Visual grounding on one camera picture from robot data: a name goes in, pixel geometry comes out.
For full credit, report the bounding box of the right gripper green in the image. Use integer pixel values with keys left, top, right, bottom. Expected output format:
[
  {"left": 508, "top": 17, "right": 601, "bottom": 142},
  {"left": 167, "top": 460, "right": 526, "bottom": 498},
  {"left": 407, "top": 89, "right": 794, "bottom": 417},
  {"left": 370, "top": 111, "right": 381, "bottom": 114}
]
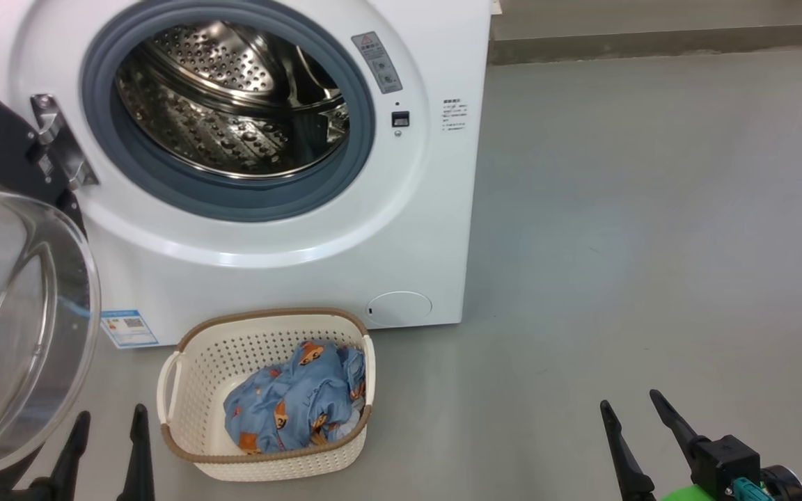
[{"left": 599, "top": 390, "right": 778, "bottom": 501}]

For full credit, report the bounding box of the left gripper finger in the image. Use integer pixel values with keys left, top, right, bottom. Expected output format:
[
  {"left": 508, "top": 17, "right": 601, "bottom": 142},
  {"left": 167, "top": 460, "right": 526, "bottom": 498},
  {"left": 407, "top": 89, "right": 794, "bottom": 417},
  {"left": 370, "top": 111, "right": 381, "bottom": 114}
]
[
  {"left": 48, "top": 411, "right": 92, "bottom": 501},
  {"left": 117, "top": 404, "right": 156, "bottom": 501}
]

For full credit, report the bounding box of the blue bear print garment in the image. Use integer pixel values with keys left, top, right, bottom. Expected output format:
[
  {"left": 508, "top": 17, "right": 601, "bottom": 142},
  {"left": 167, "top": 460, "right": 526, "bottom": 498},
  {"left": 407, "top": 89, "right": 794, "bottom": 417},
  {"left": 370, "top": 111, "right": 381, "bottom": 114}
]
[{"left": 223, "top": 341, "right": 367, "bottom": 454}]

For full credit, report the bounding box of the cream perforated laundry basket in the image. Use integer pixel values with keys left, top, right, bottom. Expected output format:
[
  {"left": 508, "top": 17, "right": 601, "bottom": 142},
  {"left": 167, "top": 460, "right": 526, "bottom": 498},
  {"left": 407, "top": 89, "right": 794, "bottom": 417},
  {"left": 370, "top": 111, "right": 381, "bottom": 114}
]
[{"left": 157, "top": 308, "right": 376, "bottom": 482}]

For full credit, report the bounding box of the white front-load washing machine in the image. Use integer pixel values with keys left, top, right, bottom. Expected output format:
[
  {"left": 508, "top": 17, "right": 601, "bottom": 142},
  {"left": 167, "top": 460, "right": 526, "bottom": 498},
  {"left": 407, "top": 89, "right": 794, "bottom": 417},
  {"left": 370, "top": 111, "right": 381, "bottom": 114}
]
[{"left": 0, "top": 0, "right": 492, "bottom": 349}]

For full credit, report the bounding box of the blue energy label sticker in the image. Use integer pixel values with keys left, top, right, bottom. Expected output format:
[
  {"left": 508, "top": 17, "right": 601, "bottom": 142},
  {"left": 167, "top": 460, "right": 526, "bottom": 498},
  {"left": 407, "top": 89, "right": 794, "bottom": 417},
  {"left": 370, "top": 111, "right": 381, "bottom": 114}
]
[{"left": 100, "top": 310, "right": 159, "bottom": 349}]

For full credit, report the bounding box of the round white filter cover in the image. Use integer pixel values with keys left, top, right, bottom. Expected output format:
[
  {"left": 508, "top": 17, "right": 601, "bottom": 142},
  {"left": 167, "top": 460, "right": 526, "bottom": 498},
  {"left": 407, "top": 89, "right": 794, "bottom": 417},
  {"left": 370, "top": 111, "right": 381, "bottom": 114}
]
[{"left": 366, "top": 291, "right": 433, "bottom": 326}]

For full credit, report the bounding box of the perforated steel washer drum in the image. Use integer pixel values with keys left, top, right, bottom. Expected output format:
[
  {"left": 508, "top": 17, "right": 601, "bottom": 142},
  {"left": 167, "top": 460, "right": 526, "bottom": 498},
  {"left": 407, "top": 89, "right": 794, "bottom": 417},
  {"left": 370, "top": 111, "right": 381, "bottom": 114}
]
[{"left": 114, "top": 21, "right": 351, "bottom": 180}]

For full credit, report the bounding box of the grey warning sticker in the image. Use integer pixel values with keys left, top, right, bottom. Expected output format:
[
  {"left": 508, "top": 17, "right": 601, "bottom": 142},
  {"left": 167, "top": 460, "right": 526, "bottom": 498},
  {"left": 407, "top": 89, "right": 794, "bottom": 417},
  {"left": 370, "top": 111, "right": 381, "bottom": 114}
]
[{"left": 351, "top": 31, "right": 403, "bottom": 95}]

